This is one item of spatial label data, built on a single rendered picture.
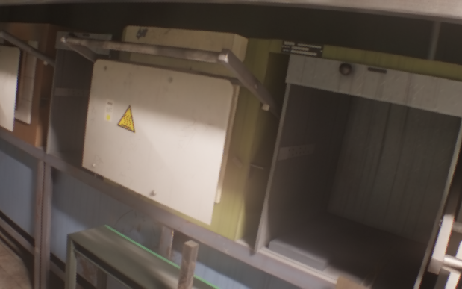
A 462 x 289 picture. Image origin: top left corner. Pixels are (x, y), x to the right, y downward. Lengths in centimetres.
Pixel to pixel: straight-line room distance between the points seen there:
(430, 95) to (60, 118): 158
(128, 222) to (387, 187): 106
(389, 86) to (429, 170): 68
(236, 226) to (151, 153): 34
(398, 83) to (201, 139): 53
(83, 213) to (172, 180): 80
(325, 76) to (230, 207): 49
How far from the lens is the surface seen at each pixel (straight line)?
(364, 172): 163
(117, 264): 134
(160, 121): 117
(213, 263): 136
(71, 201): 194
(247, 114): 113
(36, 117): 205
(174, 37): 126
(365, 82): 97
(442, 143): 157
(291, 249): 117
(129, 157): 128
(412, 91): 95
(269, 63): 112
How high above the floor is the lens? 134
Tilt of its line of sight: 10 degrees down
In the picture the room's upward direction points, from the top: 10 degrees clockwise
